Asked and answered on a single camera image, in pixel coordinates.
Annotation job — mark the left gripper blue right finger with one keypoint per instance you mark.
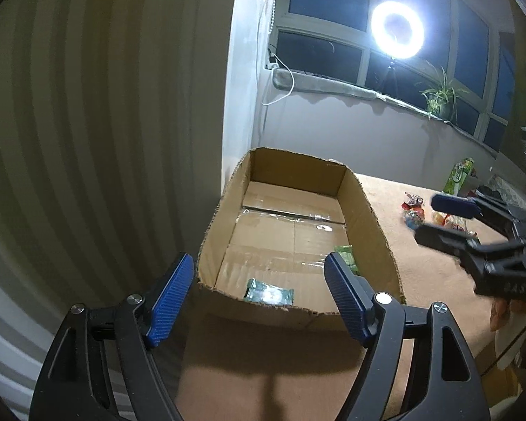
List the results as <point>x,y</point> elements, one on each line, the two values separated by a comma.
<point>353,297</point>

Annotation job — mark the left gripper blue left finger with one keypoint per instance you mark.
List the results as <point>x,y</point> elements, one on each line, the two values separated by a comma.
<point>164,299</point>

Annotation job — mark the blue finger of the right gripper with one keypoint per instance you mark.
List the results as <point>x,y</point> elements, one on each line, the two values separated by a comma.
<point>445,240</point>
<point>453,205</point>

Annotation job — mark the person's right hand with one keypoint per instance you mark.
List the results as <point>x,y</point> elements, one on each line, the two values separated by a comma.
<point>500,312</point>

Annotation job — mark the green snack bag standing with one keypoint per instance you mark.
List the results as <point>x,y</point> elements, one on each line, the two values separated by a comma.
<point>458,175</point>

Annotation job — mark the light green snack packet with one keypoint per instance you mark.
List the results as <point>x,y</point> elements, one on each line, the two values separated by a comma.
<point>346,253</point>

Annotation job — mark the colourful candy pile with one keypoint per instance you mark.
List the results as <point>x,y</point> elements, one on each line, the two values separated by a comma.
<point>414,215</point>

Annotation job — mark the teal snack packet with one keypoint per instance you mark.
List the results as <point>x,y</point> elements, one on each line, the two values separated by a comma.
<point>259,292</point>

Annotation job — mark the brown cardboard box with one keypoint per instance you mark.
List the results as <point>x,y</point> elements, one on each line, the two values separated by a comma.
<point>280,215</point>

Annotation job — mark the green potted plant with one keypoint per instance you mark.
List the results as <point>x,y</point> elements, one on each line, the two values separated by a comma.
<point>442,97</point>

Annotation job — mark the white ring light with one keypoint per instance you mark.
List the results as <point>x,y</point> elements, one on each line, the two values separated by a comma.
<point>397,30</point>

